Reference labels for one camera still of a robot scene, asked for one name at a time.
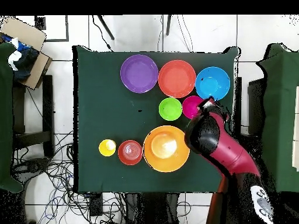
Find large orange bowl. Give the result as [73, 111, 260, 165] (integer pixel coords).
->
[142, 125, 191, 173]

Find small green bowl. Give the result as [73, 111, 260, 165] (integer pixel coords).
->
[158, 97, 183, 121]

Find small red bowl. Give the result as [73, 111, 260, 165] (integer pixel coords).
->
[117, 139, 144, 166]

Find pink bowl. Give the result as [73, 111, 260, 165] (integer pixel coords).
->
[182, 95, 204, 120]

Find dark green table cloth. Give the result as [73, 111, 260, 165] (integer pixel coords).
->
[72, 44, 241, 195]

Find yellow cup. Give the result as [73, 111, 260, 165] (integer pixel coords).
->
[98, 139, 117, 158]

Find purple bowl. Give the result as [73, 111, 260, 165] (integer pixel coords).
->
[120, 54, 159, 95]

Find large red bowl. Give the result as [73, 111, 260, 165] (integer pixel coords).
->
[158, 59, 197, 99]

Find blue bowl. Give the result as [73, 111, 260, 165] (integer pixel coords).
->
[194, 66, 231, 103]

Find black power box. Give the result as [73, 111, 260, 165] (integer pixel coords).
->
[89, 192, 104, 217]

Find black tripod leg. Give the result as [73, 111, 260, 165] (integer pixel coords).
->
[96, 15, 115, 41]
[165, 15, 172, 36]

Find green cloth covered table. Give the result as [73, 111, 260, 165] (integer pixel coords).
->
[255, 43, 299, 194]
[0, 43, 24, 193]

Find blue cloth bag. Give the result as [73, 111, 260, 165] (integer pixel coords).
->
[1, 34, 40, 81]

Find white board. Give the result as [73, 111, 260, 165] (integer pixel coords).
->
[291, 86, 299, 172]

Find brown cardboard box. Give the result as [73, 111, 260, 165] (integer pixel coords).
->
[0, 17, 53, 90]

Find tangle of floor cables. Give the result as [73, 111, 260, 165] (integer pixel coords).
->
[12, 130, 127, 224]

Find black stool frame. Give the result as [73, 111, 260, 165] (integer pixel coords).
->
[12, 75, 54, 157]

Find black cable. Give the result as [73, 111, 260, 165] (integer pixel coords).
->
[92, 15, 113, 51]

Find black floor frame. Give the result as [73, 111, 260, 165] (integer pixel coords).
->
[34, 15, 70, 43]

